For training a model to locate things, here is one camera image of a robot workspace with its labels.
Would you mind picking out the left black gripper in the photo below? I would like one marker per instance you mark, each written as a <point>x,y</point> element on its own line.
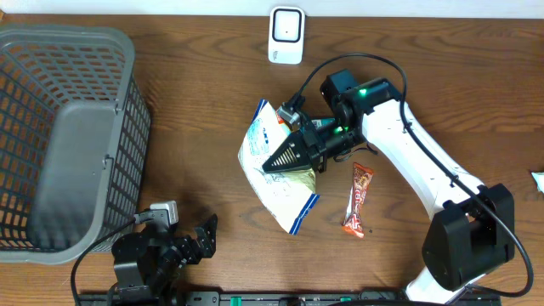
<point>192,253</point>

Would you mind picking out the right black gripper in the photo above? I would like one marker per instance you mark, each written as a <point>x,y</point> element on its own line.
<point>307,146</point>

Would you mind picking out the yellow snack bag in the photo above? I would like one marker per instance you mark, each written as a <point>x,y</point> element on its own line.
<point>288,196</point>

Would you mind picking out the red-brown snack bar wrapper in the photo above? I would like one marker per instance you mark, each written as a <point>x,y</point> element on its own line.
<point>352,223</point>

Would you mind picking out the teal white small packet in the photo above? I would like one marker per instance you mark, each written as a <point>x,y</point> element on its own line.
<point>539,180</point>

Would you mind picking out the blue mouthwash bottle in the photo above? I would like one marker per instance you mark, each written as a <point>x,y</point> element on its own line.
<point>323,123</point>

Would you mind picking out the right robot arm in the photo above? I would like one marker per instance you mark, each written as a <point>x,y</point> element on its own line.
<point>470,223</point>

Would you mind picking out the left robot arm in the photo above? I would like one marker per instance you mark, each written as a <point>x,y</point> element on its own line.
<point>147,263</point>

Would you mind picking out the white barcode scanner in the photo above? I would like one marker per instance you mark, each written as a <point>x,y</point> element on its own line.
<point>286,35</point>

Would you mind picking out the grey plastic shopping basket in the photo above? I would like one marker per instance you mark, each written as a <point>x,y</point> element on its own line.
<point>74,135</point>

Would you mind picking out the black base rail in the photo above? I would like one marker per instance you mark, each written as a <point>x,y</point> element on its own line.
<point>260,299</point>

